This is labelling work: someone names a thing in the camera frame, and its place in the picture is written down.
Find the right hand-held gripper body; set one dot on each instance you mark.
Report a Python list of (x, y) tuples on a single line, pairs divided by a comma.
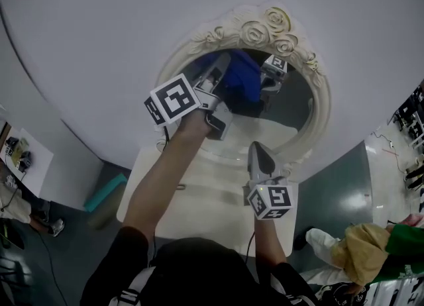
[(278, 198)]

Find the teal foam roll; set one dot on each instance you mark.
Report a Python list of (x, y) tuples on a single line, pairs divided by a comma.
[(106, 192)]

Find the ornate white oval mirror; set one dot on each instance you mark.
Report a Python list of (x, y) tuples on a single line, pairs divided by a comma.
[(323, 99)]

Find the person's left forearm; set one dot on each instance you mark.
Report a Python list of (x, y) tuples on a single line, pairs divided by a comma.
[(165, 172)]

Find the person's right forearm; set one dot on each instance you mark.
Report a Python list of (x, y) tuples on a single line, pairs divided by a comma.
[(268, 241)]

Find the white table top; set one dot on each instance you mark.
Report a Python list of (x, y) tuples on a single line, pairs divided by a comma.
[(212, 179)]

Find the pink upholstered chair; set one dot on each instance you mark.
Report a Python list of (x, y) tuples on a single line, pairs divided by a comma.
[(415, 220)]

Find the heap of black devices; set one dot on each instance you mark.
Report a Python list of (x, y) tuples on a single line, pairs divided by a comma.
[(338, 298)]

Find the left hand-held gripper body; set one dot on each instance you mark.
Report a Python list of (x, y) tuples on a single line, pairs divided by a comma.
[(172, 99)]

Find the blue cloth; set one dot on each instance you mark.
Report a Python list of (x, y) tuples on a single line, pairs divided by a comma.
[(242, 76)]

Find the yellow-green packet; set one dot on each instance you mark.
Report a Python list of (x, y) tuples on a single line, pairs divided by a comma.
[(23, 145)]

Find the person's black shirt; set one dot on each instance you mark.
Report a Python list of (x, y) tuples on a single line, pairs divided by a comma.
[(198, 271)]

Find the black bag with green stripe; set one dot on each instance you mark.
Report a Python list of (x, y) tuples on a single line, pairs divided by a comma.
[(11, 236)]

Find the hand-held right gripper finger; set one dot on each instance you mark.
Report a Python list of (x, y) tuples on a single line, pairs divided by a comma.
[(277, 172), (252, 165)]

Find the white slatted rack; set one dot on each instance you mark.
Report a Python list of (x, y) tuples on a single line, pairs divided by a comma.
[(397, 291)]

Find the olive green foam roll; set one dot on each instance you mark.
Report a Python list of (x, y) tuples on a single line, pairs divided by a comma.
[(102, 217)]

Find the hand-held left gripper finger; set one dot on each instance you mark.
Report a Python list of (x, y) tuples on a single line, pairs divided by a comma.
[(222, 63)]

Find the small white desk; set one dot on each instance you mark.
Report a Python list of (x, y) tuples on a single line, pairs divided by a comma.
[(39, 172)]

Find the black handheld device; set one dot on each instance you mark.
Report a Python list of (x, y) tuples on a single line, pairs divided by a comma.
[(23, 162)]

